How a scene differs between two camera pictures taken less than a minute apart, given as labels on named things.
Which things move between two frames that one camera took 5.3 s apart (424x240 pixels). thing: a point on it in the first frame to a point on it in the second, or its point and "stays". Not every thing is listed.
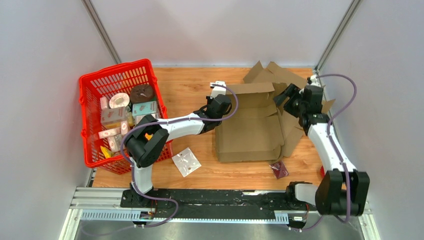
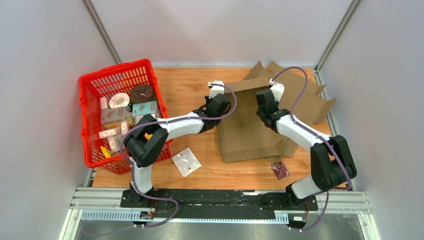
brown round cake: (140, 93) stays
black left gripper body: (209, 101) stays
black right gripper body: (293, 105) to (258, 112)
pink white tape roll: (119, 100) stays
